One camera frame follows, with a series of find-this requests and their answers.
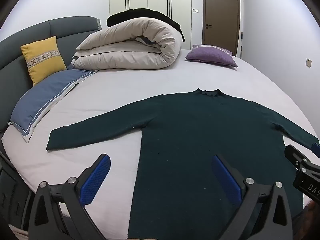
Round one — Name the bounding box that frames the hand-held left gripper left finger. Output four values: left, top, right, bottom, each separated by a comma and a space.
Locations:
27, 153, 112, 240

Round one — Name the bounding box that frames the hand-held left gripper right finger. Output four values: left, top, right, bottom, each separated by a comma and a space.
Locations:
211, 154, 294, 240

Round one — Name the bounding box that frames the dark green sweater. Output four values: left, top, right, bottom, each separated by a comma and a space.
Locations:
46, 88, 320, 240

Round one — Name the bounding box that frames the bed with white sheet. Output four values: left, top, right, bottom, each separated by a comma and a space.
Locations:
0, 48, 318, 240

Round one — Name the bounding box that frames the dark grey nightstand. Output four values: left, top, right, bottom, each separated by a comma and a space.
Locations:
0, 152, 33, 230

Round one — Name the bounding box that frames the blue pillow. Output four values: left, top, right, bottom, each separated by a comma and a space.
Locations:
7, 69, 97, 143

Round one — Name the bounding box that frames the purple pillow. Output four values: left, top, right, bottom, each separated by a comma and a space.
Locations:
185, 44, 238, 68

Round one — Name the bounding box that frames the grey upholstered headboard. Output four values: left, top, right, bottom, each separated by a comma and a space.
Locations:
0, 16, 102, 133

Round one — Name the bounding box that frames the yellow patterned pillow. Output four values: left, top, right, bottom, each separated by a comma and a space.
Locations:
20, 36, 67, 85

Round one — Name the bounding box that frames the beige folded duvet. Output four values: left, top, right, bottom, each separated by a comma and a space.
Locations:
71, 17, 182, 71

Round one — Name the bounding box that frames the brown door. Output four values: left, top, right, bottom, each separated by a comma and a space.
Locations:
202, 0, 241, 57

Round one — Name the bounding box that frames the black cloth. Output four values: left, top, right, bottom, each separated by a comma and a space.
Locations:
106, 8, 185, 42

